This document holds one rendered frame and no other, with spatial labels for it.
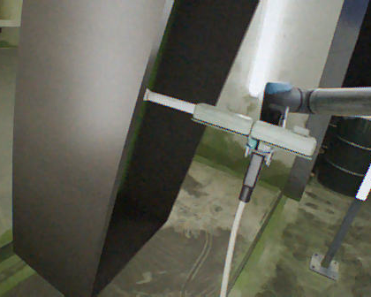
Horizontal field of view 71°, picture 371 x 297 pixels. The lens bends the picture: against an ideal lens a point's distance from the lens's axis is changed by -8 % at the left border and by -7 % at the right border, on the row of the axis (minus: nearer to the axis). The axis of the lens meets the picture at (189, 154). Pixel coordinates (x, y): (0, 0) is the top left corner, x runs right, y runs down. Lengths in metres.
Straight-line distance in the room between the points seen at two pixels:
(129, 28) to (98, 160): 0.28
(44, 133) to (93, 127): 0.17
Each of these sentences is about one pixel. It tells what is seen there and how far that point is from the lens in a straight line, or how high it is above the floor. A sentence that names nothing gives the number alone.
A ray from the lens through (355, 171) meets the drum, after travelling 3.25.
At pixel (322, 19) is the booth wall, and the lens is 2.60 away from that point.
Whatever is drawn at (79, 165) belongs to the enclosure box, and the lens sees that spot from 0.68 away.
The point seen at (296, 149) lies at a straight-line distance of 0.68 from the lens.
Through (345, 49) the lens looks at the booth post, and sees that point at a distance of 2.57.
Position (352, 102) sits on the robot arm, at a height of 1.24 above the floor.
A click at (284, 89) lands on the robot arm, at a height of 1.22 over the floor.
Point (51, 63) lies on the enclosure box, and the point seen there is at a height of 1.24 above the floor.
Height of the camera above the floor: 1.34
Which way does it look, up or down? 24 degrees down
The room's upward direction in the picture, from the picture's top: 10 degrees clockwise
